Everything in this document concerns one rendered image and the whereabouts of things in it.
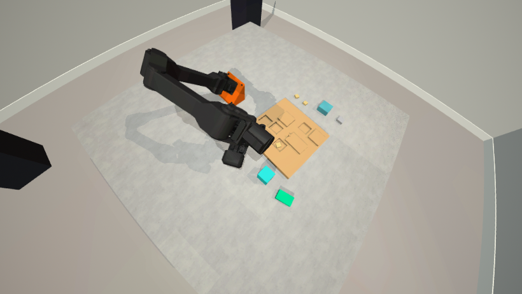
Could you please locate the cyan cube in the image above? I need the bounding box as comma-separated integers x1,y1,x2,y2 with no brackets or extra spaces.
257,166,275,185

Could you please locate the green rectangular block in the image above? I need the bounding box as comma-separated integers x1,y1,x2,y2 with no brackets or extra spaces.
275,189,294,207

